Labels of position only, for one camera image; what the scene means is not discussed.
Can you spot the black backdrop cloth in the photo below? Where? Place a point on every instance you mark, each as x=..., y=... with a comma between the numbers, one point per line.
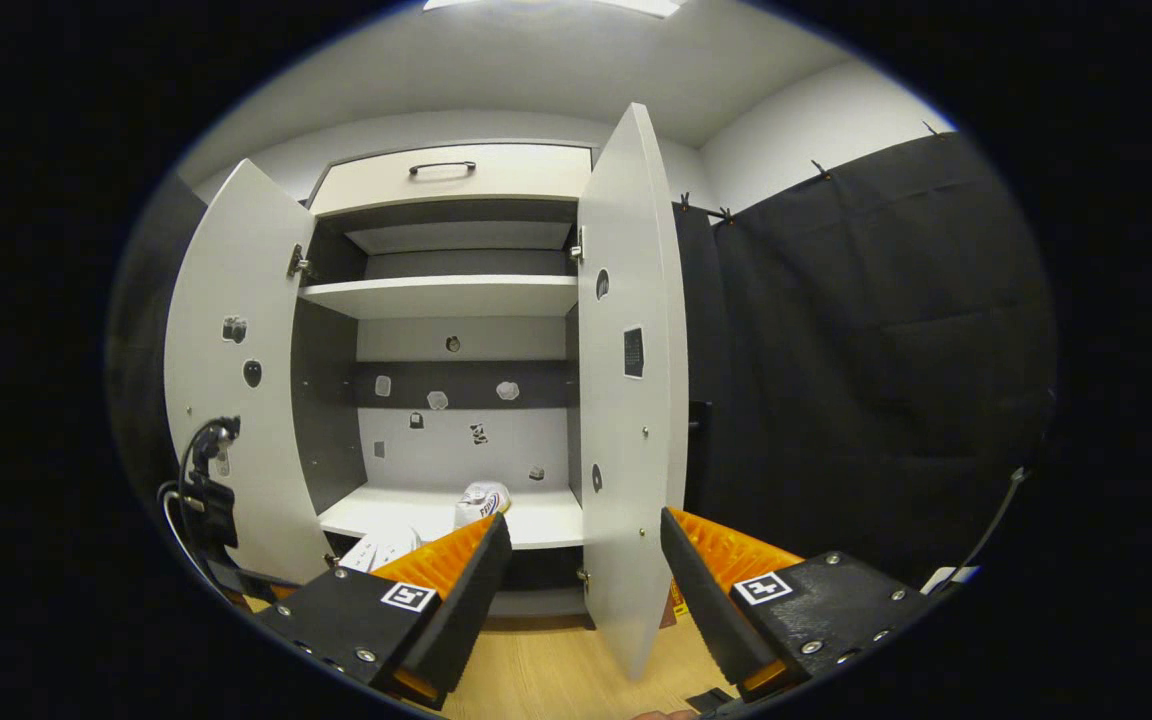
x=886, y=330

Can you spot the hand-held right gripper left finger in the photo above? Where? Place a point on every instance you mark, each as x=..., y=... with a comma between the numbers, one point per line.
x=456, y=610

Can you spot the white canvas shoe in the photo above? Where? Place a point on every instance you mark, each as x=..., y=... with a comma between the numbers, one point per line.
x=481, y=500
x=376, y=550

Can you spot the metal door hinge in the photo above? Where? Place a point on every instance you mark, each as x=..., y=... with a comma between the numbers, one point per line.
x=577, y=243
x=298, y=262

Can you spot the white shoe cabinet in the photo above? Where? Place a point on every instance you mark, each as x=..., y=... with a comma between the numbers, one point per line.
x=516, y=338

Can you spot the white cabinet shelf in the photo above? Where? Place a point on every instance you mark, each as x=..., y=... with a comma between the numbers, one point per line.
x=436, y=297

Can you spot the white tag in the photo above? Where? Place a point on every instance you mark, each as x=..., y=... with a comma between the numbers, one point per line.
x=948, y=578

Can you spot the white cabinet drawer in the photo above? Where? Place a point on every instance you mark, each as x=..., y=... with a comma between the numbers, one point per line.
x=376, y=185

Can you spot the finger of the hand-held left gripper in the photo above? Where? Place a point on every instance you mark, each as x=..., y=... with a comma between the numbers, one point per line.
x=256, y=578

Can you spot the small red printed box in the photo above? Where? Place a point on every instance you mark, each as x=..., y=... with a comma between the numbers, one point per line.
x=678, y=600

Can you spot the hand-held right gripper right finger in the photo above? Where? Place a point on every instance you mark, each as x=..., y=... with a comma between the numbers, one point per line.
x=711, y=610

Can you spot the white shoe cabinet door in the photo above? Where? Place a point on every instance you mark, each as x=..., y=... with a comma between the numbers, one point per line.
x=266, y=250
x=626, y=450

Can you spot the long ceiling light panel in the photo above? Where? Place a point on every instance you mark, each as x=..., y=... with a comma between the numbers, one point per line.
x=636, y=5

